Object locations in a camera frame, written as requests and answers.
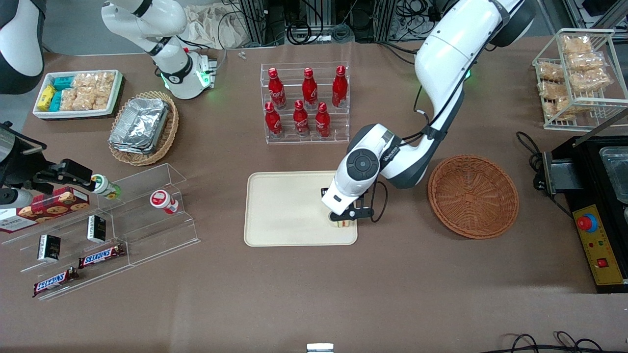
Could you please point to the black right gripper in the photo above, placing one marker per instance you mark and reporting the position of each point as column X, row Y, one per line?
column 25, row 165

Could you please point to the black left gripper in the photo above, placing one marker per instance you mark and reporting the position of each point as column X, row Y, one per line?
column 324, row 191

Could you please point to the triangular sandwich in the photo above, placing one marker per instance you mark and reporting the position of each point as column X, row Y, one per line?
column 344, row 224

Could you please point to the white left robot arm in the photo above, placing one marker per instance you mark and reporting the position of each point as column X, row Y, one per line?
column 444, row 49

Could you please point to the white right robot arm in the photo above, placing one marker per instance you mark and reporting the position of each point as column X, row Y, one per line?
column 172, row 73

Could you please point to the white rectangular snack tray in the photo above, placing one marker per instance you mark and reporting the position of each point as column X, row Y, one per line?
column 78, row 113

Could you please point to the beige rectangular tray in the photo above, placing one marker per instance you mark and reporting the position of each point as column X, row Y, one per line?
column 284, row 208

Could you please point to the oval light wicker basket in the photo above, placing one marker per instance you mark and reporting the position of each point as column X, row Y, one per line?
column 169, row 132

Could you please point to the round brown wicker basket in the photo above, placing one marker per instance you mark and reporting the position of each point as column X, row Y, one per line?
column 473, row 196

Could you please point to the green capped small bottle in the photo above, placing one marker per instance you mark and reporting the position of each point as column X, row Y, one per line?
column 104, row 186

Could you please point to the red chocolate cookie box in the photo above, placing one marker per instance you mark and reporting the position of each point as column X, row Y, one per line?
column 54, row 206

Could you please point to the small black box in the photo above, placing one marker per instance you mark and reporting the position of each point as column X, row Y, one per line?
column 96, row 229
column 49, row 247

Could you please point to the red white biscuit box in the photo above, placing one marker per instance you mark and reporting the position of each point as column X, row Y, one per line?
column 17, row 221

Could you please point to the clear rice cracker bag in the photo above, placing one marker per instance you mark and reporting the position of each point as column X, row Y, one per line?
column 103, row 96
column 84, row 98
column 95, row 79
column 68, row 99

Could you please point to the teal snack pack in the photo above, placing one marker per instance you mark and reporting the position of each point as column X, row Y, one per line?
column 63, row 83
column 56, row 101

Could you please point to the snickers chocolate bar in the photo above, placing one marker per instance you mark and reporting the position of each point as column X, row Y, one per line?
column 54, row 282
column 100, row 256

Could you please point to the stacked foil containers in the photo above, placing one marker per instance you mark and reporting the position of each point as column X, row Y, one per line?
column 140, row 125

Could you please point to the clear acrylic bottle rack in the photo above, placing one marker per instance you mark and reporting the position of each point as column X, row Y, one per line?
column 343, row 132

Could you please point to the yellow snack pack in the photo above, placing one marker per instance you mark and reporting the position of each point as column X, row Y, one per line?
column 46, row 98

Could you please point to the clear acrylic stepped shelf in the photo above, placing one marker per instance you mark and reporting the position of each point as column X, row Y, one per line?
column 147, row 230

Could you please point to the red capped small bottle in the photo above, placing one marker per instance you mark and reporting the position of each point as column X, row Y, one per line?
column 163, row 201

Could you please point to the red cola bottle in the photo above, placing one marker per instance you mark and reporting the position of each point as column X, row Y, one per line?
column 322, row 122
column 277, row 90
column 273, row 122
column 339, row 88
column 301, row 121
column 309, row 90

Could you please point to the beige cloth bag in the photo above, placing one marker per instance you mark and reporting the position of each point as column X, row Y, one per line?
column 216, row 27

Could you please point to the fried snack bag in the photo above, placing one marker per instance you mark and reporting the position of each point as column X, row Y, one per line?
column 550, row 89
column 576, row 44
column 586, row 61
column 550, row 71
column 559, row 109
column 591, row 81

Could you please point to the red emergency stop button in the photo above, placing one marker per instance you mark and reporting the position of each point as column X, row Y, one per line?
column 587, row 223

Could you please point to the black appliance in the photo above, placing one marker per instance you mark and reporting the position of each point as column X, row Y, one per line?
column 588, row 171

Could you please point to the yellow control panel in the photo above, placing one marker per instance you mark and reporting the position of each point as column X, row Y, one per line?
column 601, row 250

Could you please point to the aluminium frame post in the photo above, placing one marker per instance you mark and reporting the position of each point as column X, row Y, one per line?
column 255, row 22

